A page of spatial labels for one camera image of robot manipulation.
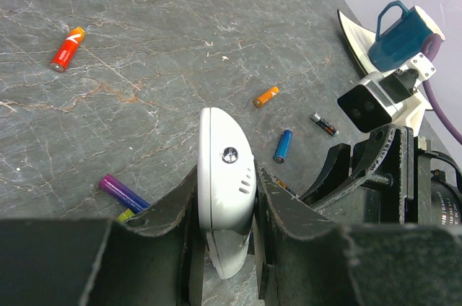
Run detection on blue battery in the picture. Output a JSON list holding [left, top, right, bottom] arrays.
[[273, 129, 293, 164]]

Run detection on red orange battery near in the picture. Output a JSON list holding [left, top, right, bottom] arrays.
[[276, 178, 296, 196]]

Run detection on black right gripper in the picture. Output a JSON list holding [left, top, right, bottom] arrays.
[[300, 124, 461, 225]]

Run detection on white remote control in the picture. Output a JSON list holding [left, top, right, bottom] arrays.
[[197, 107, 256, 279]]

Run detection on white square plate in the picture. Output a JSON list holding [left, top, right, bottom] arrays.
[[337, 11, 396, 76]]

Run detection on black battery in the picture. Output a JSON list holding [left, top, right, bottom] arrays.
[[310, 113, 339, 136]]

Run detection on red battery far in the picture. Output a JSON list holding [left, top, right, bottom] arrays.
[[50, 27, 85, 72]]

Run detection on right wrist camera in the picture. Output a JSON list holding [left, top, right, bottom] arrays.
[[337, 53, 435, 135]]

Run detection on dark blue mug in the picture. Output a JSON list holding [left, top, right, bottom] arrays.
[[367, 0, 445, 72]]

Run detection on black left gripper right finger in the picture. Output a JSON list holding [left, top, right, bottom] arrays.
[[254, 165, 461, 305]]

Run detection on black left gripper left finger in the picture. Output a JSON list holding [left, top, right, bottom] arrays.
[[1, 169, 202, 305]]

